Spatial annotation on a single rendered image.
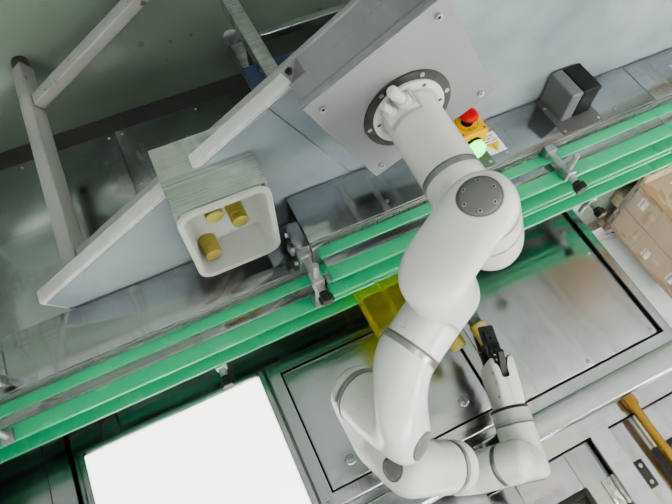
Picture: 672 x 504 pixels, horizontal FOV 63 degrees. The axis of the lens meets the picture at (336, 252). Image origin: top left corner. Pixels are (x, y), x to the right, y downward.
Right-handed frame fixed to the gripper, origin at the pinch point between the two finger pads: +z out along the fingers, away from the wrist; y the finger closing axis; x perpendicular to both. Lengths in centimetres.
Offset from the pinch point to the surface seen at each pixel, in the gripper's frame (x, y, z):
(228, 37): 45, -3, 108
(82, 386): 82, 5, 4
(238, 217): 46, 24, 25
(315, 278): 33.6, 16.8, 12.8
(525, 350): -14.0, -16.6, 0.3
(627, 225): -240, -282, 158
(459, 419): 7.2, -12.8, -12.9
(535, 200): -19.9, 5.6, 28.1
